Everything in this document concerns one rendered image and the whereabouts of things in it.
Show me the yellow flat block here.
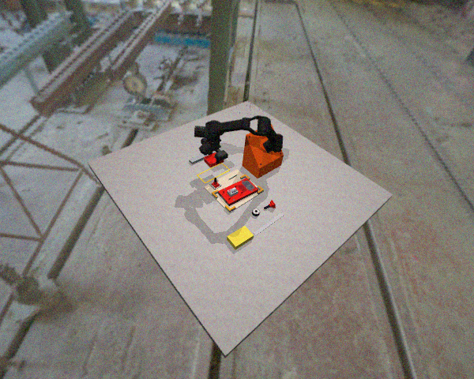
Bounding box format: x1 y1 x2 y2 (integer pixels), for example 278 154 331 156
227 226 254 250

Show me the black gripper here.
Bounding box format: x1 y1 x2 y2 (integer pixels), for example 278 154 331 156
201 137 228 164

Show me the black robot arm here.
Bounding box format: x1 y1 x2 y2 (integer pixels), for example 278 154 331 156
194 115 283 156

